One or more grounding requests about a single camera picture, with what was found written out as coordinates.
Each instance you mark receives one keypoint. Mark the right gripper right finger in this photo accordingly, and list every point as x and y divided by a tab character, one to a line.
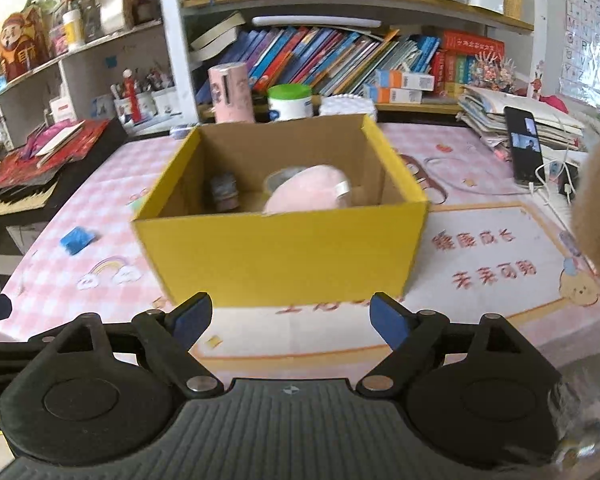
411	338

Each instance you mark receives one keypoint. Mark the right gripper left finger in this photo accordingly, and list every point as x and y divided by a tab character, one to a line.
167	339

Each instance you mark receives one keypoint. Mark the grey purple toy truck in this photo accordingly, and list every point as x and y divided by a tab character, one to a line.
224	192

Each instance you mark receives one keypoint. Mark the pink plush pig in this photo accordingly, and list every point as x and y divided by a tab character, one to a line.
320	187

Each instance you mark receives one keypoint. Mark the black Yamaha keyboard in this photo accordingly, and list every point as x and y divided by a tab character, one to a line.
33	190

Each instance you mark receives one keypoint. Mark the pink checkered tablecloth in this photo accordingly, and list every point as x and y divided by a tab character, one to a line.
487	246

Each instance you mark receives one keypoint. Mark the red plastic bag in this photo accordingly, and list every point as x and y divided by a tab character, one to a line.
22	168

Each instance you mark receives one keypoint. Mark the yellow cardboard box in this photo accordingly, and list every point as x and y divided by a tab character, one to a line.
246	258

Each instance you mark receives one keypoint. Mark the white notebook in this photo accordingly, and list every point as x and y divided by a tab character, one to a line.
54	141

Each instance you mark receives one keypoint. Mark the black smartphone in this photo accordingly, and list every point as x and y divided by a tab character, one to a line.
524	146

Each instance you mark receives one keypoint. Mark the white pen holder cups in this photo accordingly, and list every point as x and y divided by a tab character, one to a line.
161	103

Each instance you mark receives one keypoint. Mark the stack of papers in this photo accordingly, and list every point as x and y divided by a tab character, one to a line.
493	115

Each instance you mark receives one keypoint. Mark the white quilted pouch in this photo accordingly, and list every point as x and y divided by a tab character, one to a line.
347	104

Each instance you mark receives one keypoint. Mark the pink cylindrical container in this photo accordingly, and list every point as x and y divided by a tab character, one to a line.
231	93

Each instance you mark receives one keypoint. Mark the white cubby shelf unit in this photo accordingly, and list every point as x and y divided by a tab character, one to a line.
81	76

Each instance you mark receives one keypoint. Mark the white jar green lid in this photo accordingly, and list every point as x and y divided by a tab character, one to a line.
289	102

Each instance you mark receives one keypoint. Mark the fortune god figure box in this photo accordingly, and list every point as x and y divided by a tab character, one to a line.
23	43

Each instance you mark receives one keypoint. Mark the row of colourful books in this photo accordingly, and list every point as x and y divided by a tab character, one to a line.
339	60

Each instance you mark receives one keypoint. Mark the white yellow bottle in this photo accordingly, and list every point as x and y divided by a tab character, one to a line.
74	30

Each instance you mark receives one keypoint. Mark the alphabet wall poster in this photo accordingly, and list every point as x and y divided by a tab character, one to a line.
580	73

